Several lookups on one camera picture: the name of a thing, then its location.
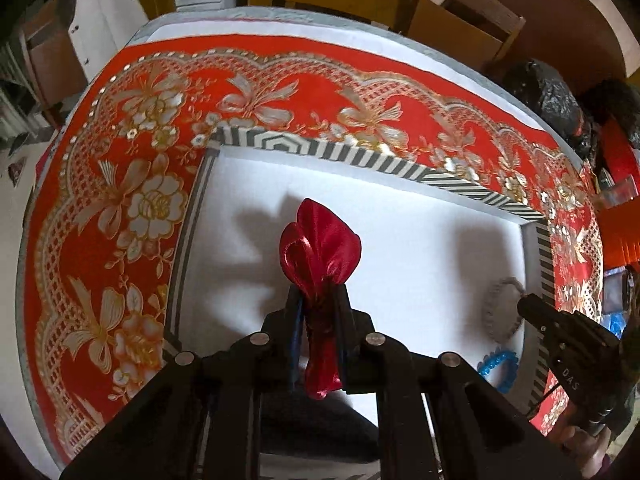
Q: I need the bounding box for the black plastic bag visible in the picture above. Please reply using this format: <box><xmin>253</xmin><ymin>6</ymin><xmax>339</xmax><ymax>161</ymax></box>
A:
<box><xmin>502</xmin><ymin>59</ymin><xmax>597</xmax><ymax>157</ymax></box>
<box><xmin>582</xmin><ymin>79</ymin><xmax>640</xmax><ymax>147</ymax></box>

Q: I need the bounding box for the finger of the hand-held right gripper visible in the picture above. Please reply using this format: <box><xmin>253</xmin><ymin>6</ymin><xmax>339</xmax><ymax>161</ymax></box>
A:
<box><xmin>517</xmin><ymin>296</ymin><xmax>565</xmax><ymax>334</ymax></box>

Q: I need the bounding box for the person's right hand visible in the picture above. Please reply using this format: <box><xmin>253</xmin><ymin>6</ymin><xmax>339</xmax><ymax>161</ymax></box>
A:
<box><xmin>561</xmin><ymin>424</ymin><xmax>612</xmax><ymax>479</ymax></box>

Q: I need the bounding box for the white ironing board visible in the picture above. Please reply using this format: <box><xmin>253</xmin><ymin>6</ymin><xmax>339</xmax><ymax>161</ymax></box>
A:
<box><xmin>70</xmin><ymin>0</ymin><xmax>151</xmax><ymax>83</ymax></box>

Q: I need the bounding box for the silver spiral hair tie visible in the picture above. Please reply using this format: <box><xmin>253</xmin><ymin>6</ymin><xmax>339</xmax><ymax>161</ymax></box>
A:
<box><xmin>482</xmin><ymin>277</ymin><xmax>526</xmax><ymax>343</ymax></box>

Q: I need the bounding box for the orange ribbed plastic container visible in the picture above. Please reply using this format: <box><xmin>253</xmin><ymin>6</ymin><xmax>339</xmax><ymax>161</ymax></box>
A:
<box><xmin>595</xmin><ymin>115</ymin><xmax>640</xmax><ymax>267</ymax></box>

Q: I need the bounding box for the round brown table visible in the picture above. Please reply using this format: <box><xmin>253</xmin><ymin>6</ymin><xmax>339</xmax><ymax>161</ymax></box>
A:
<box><xmin>470</xmin><ymin>0</ymin><xmax>630</xmax><ymax>96</ymax></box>

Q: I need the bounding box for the dark wooden chair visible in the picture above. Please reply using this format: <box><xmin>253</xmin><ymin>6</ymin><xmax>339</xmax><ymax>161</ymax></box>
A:
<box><xmin>20</xmin><ymin>12</ymin><xmax>92</xmax><ymax>127</ymax></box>

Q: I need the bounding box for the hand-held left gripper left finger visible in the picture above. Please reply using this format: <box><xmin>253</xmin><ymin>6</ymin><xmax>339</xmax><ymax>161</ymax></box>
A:
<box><xmin>59</xmin><ymin>284</ymin><xmax>307</xmax><ymax>480</ymax></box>

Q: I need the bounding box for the black white striped tray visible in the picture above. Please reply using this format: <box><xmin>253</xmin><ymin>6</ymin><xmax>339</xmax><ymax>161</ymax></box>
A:
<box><xmin>161</xmin><ymin>125</ymin><xmax>557</xmax><ymax>480</ymax></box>

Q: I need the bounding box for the red satin hair bow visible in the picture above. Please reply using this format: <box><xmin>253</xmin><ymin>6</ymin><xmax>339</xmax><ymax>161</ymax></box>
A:
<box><xmin>279</xmin><ymin>199</ymin><xmax>362</xmax><ymax>401</ymax></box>

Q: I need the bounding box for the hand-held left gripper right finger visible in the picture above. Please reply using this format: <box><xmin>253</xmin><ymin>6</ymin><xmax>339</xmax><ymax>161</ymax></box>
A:
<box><xmin>332</xmin><ymin>284</ymin><xmax>585</xmax><ymax>480</ymax></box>

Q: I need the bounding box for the red floral tablecloth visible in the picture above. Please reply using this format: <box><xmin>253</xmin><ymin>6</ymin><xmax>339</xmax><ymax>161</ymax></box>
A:
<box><xmin>22</xmin><ymin>35</ymin><xmax>608</xmax><ymax>466</ymax></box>

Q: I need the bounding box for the black cloth headband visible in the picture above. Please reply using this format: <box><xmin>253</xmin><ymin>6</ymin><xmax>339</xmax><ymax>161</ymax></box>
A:
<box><xmin>260</xmin><ymin>390</ymin><xmax>381</xmax><ymax>463</ymax></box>

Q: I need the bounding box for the blue beaded bracelet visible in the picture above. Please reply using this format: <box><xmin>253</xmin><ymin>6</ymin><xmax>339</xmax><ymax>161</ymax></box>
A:
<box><xmin>477</xmin><ymin>351</ymin><xmax>518</xmax><ymax>392</ymax></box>

